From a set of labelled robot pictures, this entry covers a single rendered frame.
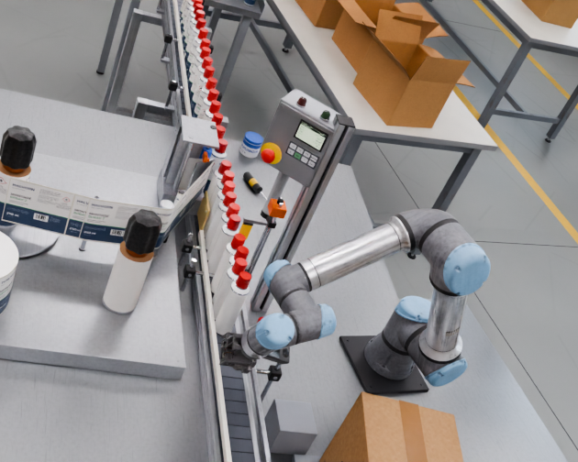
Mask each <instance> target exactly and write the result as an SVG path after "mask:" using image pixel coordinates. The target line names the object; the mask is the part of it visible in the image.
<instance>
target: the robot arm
mask: <svg viewBox="0 0 578 462"><path fill-rule="evenodd" d="M413 249H418V250H420V252H421V253H422V254H423V256H424V257H425V258H426V260H427V261H428V262H429V264H430V272H429V281H430V284H431V285H432V287H433V293H432V299H431V302H430V301H428V300H426V299H423V298H421V297H417V296H406V297H405V298H403V299H402V300H401V301H400V303H399V304H398V305H397V306H396V307H395V310H394V312H393V313H392V315H391V317H390V319H389V320H388V322H387V324H386V325H385V327H384V329H383V331H382V332H381V333H379V334H378V335H376V336H375V337H374V338H372V339H371V340H370V341H369V343H368V344H367V346H366V348H365V350H364V356H365V358H366V360H367V362H368V364H369V365H370V366H371V368H372V369H373V370H375V371H376V372H377V373H379V374H380V375H382V376H384V377H386V378H388V379H391V380H403V379H405V378H407V377H408V376H409V375H410V374H411V372H412V370H413V368H414V366H415V363H416V365H417V366H418V368H419V369H420V371H421V372H422V374H423V375H424V376H425V379H426V380H427V381H428V382H429V384H430V385H432V386H434V387H439V386H443V385H446V384H448V383H450V382H452V381H454V380H455V379H457V378H458V377H459V376H460V375H461V374H462V373H463V372H464V371H465V370H466V369H467V367H468V364H467V362H466V359H465V358H463V356H462V355H461V350H462V341H461V337H460V330H461V322H462V318H463V314H464V309H465V304H466V301H467V296H468V294H471V293H473V292H475V291H477V290H478V289H479V288H481V287H482V286H483V282H484V281H486V280H487V278H488V276H489V273H490V269H491V264H490V260H489V258H488V257H487V256H486V255H485V253H484V251H483V249H482V248H481V247H479V246H478V245H477V244H476V243H475V241H474V240H473V239H472V238H471V237H470V235H469V234H468V233H467V232H466V231H465V230H464V228H463V227H462V226H461V225H460V223H459V222H458V221H457V219H456V218H455V217H453V216H452V215H451V214H449V213H447V212H444V211H441V210H439V209H431V208H421V209H414V210H409V211H405V212H402V213H400V214H396V215H394V216H392V217H391V218H390V220H389V223H387V224H385V225H381V226H379V227H377V228H374V229H373V230H371V231H369V232H366V233H364V234H362V235H360V236H356V237H354V238H352V239H350V240H348V241H346V242H343V243H341V244H339V245H337V246H335V247H332V248H330V249H327V250H325V251H323V252H321V253H318V254H316V255H315V256H312V257H310V258H307V259H304V260H302V261H300V262H298V263H295V264H294V265H292V264H291V263H289V262H288V261H287V260H284V259H283V260H276V261H274V262H273V263H271V264H270V265H269V266H268V267H267V268H266V270H265V271H264V274H263V278H264V280H265V282H266V285H267V286H268V289H269V292H270V293H271V294H272V296H273V297H274V299H275V300H276V301H277V303H278V304H279V306H280V308H281V310H282V311H283V313H272V314H269V315H266V316H265V317H263V318H262V319H261V320H260V321H259V322H258V323H257V324H255V325H253V326H252V327H250V328H249V329H247V330H246V331H245V332H244V334H237V333H230V332H226V333H225V334H224V335H222V336H221V338H225V339H224V340H222V341H221V348H220V353H219V359H220V363H219V365H221V366H229V367H232V368H233V369H235V370H240V371H241V373H244V374H248V373H249V372H250V371H251V368H254V367H255V365H256V364H257V359H261V358H265V359H268V360H270V361H273V362H276V363H279V364H288V363H289V362H290V347H291V346H294V345H298V344H301V343H304V342H308V341H312V340H318V339H320V338H322V337H325V336H330V335H332V334H333V333H334V331H335V328H336V324H337V322H336V316H335V314H334V312H333V310H332V308H331V307H330V306H328V305H327V304H325V303H324V304H318V305H316V303H315V302H314V300H313V299H312V297H311V296H310V294H309V292H311V291H313V290H315V289H317V288H320V287H322V286H324V285H326V284H328V283H331V282H332V281H335V280H337V279H340V278H342V277H344V276H346V275H349V274H351V273H352V272H354V271H356V270H360V269H362V268H364V267H367V266H369V265H371V264H373V263H374V262H377V261H379V260H381V259H384V258H387V257H389V256H391V255H393V254H395V253H397V252H399V251H404V252H409V251H411V250H413Z"/></svg>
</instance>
